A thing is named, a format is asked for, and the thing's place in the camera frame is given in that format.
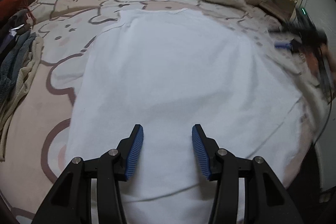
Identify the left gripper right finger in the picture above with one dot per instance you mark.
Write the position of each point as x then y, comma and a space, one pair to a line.
266, 200

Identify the red fringed scarf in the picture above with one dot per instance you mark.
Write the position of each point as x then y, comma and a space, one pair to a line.
10, 7

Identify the white t-shirt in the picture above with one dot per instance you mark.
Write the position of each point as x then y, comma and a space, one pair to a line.
170, 70

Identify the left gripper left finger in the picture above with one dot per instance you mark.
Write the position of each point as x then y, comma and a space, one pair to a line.
69, 199

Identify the beige knit garment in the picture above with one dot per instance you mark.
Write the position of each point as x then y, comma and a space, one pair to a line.
22, 87

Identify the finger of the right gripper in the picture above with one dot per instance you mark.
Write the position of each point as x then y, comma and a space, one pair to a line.
284, 46

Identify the pink bear pattern bedsheet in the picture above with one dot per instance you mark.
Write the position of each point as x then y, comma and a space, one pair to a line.
38, 129

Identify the black folded garment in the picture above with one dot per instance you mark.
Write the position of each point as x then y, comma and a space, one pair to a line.
18, 24

